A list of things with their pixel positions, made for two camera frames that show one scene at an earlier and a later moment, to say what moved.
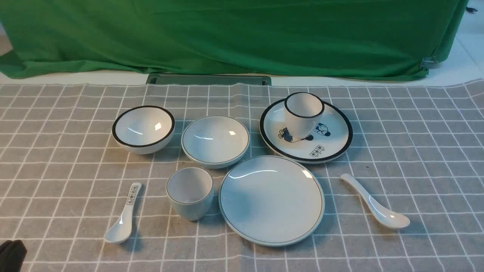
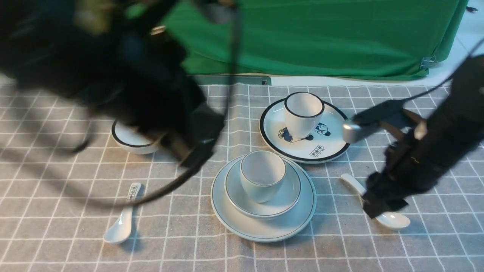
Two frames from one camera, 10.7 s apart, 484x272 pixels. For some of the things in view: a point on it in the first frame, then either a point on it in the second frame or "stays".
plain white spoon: (385, 215) stays
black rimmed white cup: (303, 111) stays
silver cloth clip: (426, 63) stays
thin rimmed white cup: (191, 190) → (262, 172)
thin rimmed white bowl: (215, 142) → (284, 203)
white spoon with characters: (121, 231) stays
